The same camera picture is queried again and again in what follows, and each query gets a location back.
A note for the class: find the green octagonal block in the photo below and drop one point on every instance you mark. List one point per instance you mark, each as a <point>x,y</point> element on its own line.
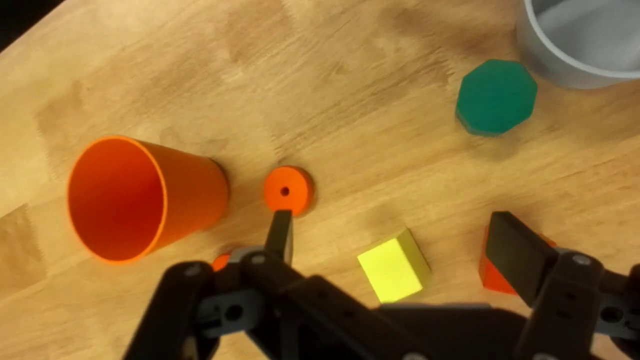
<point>497,96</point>

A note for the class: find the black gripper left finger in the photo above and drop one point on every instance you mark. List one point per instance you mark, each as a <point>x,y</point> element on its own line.
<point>301,312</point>

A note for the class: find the yellow cube block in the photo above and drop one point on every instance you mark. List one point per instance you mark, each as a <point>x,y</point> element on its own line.
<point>392,267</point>

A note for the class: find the orange plastic cup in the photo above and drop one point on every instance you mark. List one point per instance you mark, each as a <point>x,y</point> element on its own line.
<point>121,201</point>

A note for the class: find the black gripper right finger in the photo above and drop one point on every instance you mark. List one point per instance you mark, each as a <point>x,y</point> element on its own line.
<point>567,300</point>

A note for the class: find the orange cube block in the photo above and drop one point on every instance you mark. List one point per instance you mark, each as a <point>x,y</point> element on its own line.
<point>494,276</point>

